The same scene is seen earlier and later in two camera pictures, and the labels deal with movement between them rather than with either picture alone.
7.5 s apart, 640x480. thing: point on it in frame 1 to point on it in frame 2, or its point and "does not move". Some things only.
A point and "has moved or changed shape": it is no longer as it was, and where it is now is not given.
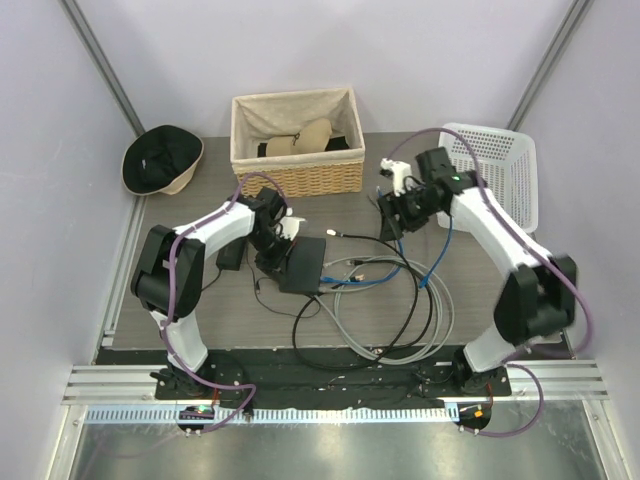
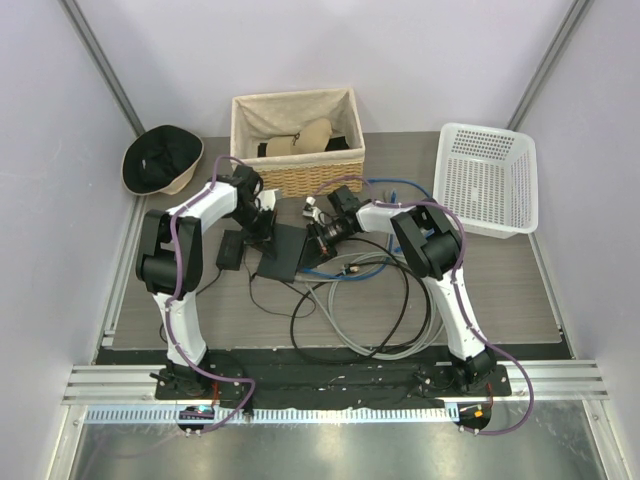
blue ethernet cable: (424, 281) has moved or changed shape
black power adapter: (230, 256) does not move
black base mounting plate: (330, 375) does not move
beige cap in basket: (312, 138) does not move
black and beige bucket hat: (161, 159) does not move
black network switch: (304, 265) has moved or changed shape
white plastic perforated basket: (509, 163) does not move
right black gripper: (391, 206) to (320, 250)
